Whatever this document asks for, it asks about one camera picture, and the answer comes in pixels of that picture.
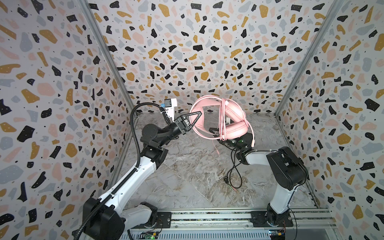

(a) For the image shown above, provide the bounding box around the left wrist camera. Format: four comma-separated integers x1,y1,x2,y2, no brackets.
161,98,178,122

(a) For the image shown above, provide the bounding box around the left black corrugated cable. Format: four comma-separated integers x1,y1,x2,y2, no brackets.
73,102,169,240

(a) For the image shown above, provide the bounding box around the right circuit board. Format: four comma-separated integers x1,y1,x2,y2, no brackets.
269,230,286,240

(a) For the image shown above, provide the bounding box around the left green circuit board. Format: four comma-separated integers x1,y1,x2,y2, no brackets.
139,232,159,240

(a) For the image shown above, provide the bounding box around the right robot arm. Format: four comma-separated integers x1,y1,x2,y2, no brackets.
218,133,309,227

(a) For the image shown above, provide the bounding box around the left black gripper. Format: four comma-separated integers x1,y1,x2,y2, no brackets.
158,113,201,150

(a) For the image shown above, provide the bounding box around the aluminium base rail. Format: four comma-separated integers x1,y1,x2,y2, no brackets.
157,208,336,231

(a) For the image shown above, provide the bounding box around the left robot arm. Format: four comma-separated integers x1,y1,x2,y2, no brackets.
74,111,202,240

